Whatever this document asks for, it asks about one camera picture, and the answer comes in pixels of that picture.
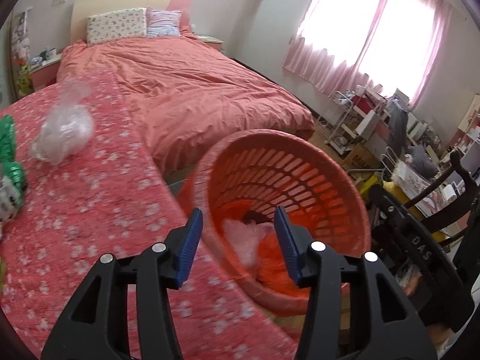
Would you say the orange-red plastic bag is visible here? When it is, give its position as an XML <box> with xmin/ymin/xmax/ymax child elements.
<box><xmin>216</xmin><ymin>200</ymin><xmax>309</xmax><ymax>298</ymax></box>

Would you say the green plastic bag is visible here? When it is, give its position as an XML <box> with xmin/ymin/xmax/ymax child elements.
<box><xmin>0</xmin><ymin>115</ymin><xmax>27</xmax><ymax>225</ymax></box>

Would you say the clear plastic bag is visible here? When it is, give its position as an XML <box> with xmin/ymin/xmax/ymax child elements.
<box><xmin>30</xmin><ymin>80</ymin><xmax>95</xmax><ymax>165</ymax></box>

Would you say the dark wooden chair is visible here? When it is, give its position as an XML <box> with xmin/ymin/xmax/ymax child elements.
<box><xmin>368</xmin><ymin>150</ymin><xmax>479</xmax><ymax>233</ymax></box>

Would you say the cluttered desk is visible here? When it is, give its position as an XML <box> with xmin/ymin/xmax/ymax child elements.
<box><xmin>352</xmin><ymin>84</ymin><xmax>480</xmax><ymax>203</ymax></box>

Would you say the red floral bedspread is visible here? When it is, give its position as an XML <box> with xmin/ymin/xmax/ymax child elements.
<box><xmin>1</xmin><ymin>70</ymin><xmax>296</xmax><ymax>359</ymax></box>

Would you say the orange plastic laundry basket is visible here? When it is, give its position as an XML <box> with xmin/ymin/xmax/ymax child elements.
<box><xmin>177</xmin><ymin>128</ymin><xmax>373</xmax><ymax>318</ymax></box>

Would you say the pink window curtain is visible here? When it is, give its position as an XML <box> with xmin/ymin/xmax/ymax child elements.
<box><xmin>283</xmin><ymin>0</ymin><xmax>452</xmax><ymax>108</ymax></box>

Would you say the salmon duvet bed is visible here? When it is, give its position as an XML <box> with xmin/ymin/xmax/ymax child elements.
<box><xmin>57</xmin><ymin>34</ymin><xmax>314</xmax><ymax>176</ymax></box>

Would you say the plush toy display tube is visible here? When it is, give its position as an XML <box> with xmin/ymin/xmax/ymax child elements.
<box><xmin>10</xmin><ymin>7</ymin><xmax>33</xmax><ymax>98</ymax></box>

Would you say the pink bedside table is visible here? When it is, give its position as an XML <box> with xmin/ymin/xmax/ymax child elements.
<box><xmin>31</xmin><ymin>54</ymin><xmax>62</xmax><ymax>91</ymax></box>

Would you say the white floral pillow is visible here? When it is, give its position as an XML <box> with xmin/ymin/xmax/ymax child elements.
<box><xmin>86</xmin><ymin>7</ymin><xmax>147</xmax><ymax>47</ymax></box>

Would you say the pink striped pillow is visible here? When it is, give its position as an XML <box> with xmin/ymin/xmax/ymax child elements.
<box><xmin>145</xmin><ymin>7</ymin><xmax>182</xmax><ymax>38</ymax></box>

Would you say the beige pink headboard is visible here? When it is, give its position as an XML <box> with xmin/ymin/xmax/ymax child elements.
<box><xmin>70</xmin><ymin>0</ymin><xmax>195</xmax><ymax>44</ymax></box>

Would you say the white wire rack cart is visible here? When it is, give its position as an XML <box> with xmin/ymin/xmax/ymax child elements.
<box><xmin>316</xmin><ymin>91</ymin><xmax>378</xmax><ymax>158</ymax></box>

